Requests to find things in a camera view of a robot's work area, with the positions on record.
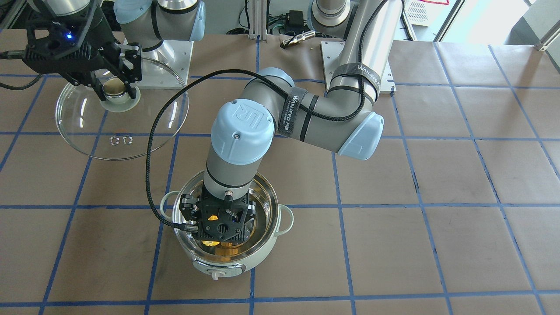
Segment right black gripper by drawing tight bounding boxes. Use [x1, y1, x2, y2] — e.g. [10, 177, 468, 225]
[22, 9, 142, 101]

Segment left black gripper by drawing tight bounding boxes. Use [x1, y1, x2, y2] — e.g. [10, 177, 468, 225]
[179, 188, 256, 244]

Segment yellow corn cob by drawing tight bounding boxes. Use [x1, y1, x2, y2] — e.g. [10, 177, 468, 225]
[201, 214, 222, 247]

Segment glass pot lid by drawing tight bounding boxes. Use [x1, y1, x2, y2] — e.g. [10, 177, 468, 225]
[55, 57, 188, 160]

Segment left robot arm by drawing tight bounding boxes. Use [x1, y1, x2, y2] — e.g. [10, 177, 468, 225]
[178, 0, 405, 243]

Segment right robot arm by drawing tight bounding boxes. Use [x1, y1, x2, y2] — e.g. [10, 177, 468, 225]
[20, 0, 206, 101]

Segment mint green pot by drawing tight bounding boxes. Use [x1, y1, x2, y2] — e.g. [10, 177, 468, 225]
[171, 172, 294, 280]

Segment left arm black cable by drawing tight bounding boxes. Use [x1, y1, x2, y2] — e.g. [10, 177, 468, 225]
[146, 0, 390, 231]

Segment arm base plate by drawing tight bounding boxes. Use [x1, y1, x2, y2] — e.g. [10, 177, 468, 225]
[320, 40, 397, 94]
[131, 39, 194, 89]

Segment aluminium frame post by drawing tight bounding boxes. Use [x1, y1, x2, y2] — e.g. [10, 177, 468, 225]
[248, 0, 268, 42]

